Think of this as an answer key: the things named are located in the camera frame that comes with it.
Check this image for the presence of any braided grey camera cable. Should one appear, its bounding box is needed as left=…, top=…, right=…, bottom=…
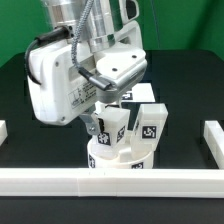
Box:
left=70, top=0, right=113, bottom=92

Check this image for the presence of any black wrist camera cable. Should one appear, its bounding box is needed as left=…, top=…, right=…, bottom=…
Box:
left=23, top=26, right=72, bottom=86

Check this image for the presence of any white marker sheet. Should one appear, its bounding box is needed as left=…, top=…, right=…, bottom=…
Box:
left=122, top=83, right=155, bottom=103

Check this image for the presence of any white front fence bar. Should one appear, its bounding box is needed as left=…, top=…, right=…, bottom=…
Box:
left=0, top=168, right=224, bottom=198

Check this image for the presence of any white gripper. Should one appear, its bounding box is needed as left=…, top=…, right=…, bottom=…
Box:
left=25, top=21, right=145, bottom=136

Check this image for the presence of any white round stool seat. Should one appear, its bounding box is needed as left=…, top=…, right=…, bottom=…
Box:
left=87, top=140, right=154, bottom=169

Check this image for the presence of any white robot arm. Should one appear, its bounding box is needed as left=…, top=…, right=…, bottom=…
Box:
left=24, top=0, right=147, bottom=135

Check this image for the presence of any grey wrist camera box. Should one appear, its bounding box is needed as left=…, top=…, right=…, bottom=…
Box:
left=96, top=42, right=147, bottom=104

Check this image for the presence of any white left fence bar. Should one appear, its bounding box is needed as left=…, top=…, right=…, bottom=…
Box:
left=0, top=120, right=8, bottom=146

